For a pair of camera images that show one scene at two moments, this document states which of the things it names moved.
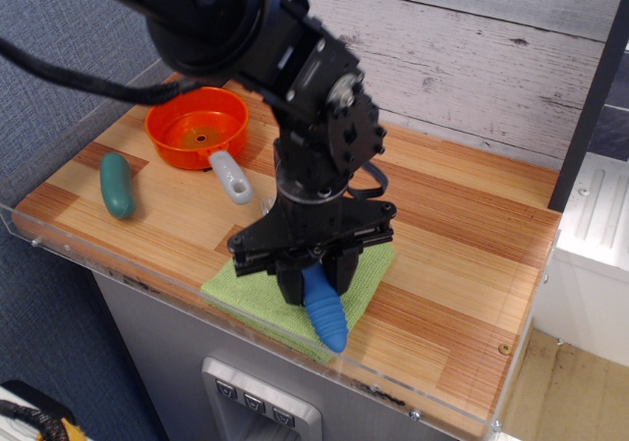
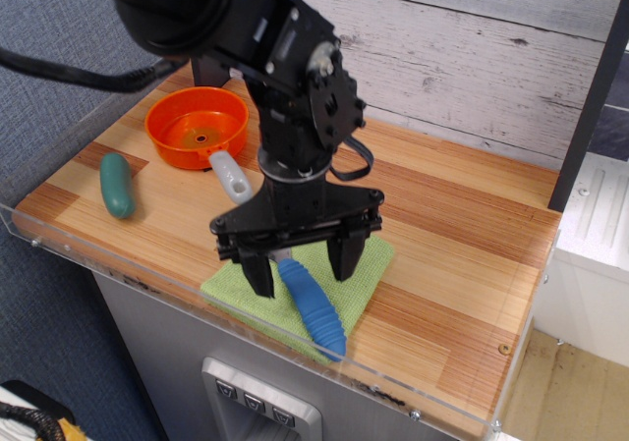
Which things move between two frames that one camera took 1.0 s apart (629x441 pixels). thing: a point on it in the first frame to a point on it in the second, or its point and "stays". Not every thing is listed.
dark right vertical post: [615, 42] stays
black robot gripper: [312, 218] to [297, 212]
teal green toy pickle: [117, 185] stays
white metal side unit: [585, 300] stays
